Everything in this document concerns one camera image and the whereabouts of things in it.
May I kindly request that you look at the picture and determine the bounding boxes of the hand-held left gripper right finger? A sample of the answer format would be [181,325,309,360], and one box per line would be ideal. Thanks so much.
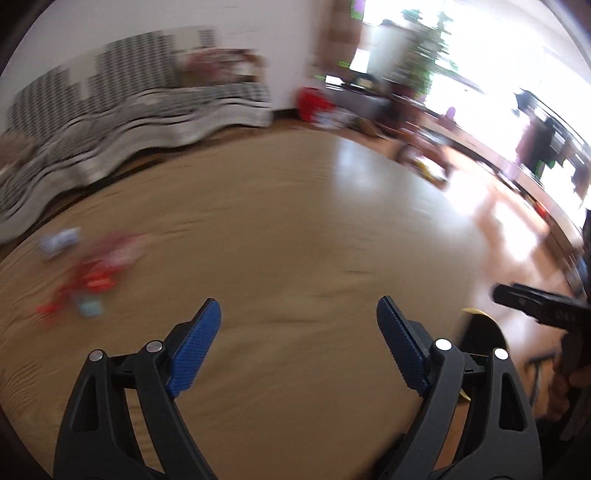
[369,295,541,480]

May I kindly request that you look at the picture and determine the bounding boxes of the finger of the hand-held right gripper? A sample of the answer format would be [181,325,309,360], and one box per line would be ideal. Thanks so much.
[492,282,591,330]

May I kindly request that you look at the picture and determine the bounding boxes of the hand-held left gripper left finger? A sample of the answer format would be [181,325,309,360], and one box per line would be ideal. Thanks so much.
[53,298,222,480]

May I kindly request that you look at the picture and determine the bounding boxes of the black trash bin gold rim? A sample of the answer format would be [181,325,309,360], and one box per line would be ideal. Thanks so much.
[455,307,509,402]

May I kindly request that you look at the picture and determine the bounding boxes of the person's right hand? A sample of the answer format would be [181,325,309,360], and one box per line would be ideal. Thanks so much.
[549,364,591,422]

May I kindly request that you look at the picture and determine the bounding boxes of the light blue small packet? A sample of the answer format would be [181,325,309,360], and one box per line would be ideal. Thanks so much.
[76,298,105,319]

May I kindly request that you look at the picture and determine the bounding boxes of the red snack packet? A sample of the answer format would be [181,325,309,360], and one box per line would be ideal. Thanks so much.
[74,258,125,292]

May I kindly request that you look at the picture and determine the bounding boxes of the pink red wrapper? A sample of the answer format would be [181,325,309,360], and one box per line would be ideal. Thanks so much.
[92,233,148,268]

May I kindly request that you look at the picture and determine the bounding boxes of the round wooden table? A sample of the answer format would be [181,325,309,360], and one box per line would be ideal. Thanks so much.
[0,127,490,480]

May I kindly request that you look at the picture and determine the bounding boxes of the red wrapper scrap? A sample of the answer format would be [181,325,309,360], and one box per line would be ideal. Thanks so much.
[34,286,75,326]

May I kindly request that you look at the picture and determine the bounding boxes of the row of hanging clothes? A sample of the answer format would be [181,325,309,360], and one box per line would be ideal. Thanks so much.
[512,90,591,185]

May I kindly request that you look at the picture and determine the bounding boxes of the blue white small packet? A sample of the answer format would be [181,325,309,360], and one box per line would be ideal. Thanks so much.
[39,228,81,257]

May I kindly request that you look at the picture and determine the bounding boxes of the scattered picture papers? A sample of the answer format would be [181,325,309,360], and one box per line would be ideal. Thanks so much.
[318,111,365,131]

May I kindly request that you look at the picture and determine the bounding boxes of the black white striped sofa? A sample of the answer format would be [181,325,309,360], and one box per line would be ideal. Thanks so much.
[0,28,273,245]

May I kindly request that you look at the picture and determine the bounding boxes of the grey storage box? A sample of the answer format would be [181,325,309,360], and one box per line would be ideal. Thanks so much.
[325,76,393,114]

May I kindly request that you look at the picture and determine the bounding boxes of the red bag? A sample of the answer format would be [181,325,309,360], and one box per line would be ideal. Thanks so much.
[295,88,335,123]

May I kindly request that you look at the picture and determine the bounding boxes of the green potted plant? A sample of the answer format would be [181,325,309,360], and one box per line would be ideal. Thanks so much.
[402,9,458,93]

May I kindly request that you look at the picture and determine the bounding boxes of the pink cartoon pillow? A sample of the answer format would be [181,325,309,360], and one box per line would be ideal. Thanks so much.
[178,48,266,86]

